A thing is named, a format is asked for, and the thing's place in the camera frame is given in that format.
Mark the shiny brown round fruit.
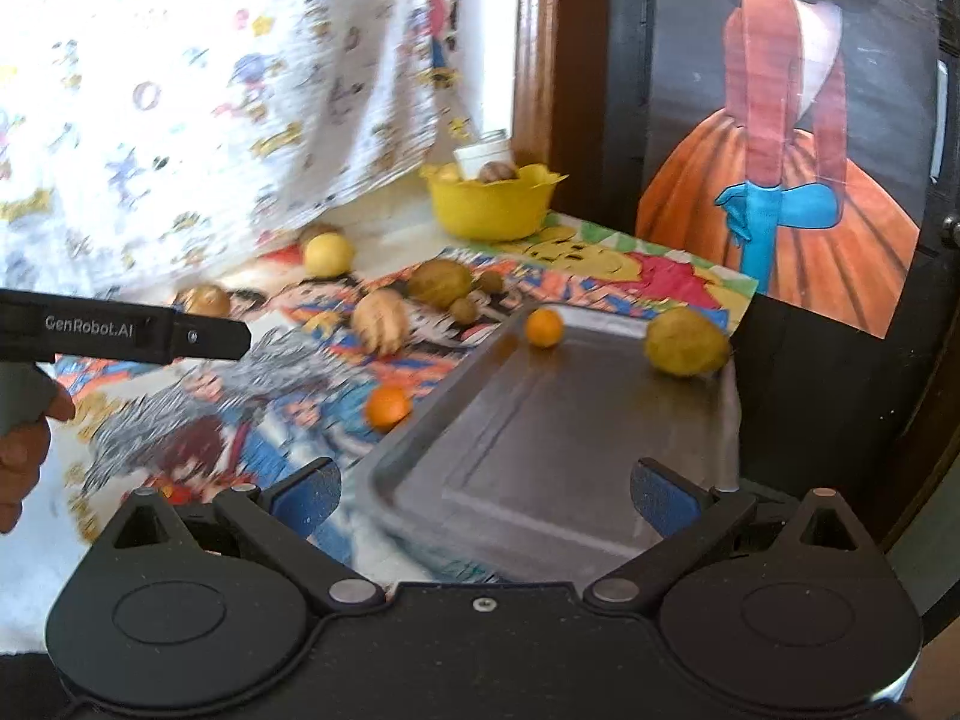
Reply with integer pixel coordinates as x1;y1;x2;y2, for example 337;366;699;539
180;283;233;317

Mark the wall poster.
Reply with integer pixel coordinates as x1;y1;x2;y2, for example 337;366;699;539
634;0;943;340

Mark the yellow plastic bowl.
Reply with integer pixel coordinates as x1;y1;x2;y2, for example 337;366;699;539
420;163;568;242

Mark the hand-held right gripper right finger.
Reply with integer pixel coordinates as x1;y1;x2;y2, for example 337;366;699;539
583;457;860;614

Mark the large brown kiwi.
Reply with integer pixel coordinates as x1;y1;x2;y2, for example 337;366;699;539
406;259;475;308

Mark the person's left hand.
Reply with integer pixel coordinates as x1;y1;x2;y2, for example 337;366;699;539
0;388;77;535

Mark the yellow-green pear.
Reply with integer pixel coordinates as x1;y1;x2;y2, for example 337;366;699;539
643;306;732;378

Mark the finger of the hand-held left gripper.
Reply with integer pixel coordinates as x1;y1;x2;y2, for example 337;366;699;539
171;310;253;362

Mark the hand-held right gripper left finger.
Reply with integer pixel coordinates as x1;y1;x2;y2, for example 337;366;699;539
111;457;387;614

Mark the white cartoon printed blanket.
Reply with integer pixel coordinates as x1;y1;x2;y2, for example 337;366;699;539
0;0;481;297

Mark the dark cabinet door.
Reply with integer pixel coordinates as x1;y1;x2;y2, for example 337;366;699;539
553;0;960;548

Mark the metal baking tray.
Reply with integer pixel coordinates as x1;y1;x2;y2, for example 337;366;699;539
352;304;745;587

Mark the colourful cartoon printed mat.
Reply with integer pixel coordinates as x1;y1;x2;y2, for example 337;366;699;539
52;210;760;586

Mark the tan walnut-shaped fruit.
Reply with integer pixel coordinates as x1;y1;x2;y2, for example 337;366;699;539
351;288;411;356

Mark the small orange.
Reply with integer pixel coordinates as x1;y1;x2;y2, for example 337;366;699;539
524;308;565;349
365;384;414;432

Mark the brown wooden door frame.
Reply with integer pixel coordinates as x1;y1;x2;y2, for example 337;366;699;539
513;0;572;212

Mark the yellow lemon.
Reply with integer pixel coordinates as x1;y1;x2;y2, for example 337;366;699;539
303;232;356;276

